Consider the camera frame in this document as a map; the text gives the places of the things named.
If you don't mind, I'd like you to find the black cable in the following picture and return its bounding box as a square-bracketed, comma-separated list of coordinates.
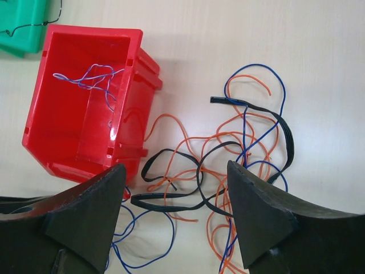
[129, 95, 295, 219]

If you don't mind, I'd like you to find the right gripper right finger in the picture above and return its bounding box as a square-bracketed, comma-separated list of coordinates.
[227, 161, 364, 273]

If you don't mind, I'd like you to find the red bin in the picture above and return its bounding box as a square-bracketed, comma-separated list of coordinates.
[22, 25, 163, 183]

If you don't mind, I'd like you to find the blue white twisted wire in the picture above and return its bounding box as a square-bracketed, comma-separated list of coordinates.
[52, 64, 126, 129]

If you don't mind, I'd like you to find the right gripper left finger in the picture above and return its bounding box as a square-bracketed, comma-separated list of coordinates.
[1, 164, 126, 273]

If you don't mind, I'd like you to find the green bin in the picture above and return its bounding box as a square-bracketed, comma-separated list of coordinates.
[1, 1, 63, 58]

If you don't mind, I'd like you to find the dark blue wire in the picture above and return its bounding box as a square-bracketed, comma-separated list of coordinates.
[105, 63, 289, 274]

